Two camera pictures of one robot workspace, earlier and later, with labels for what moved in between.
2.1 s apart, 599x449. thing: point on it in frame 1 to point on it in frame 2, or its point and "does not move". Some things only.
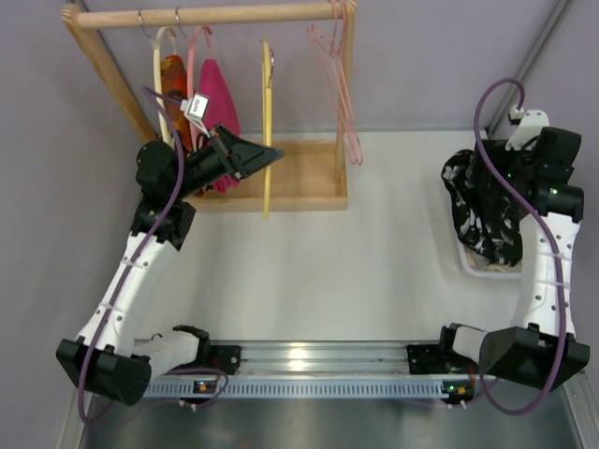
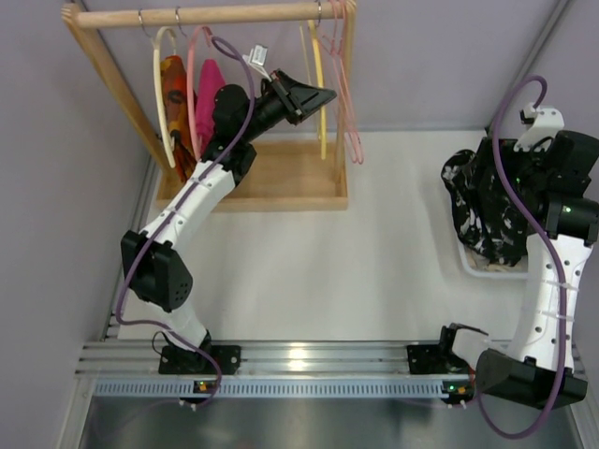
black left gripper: (226, 155) to (290, 100)
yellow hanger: (268, 64) to (321, 83)
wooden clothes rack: (309, 175) does not move
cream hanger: (157, 76) does not move
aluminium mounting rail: (328, 359) does not move
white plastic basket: (479, 267) does not move
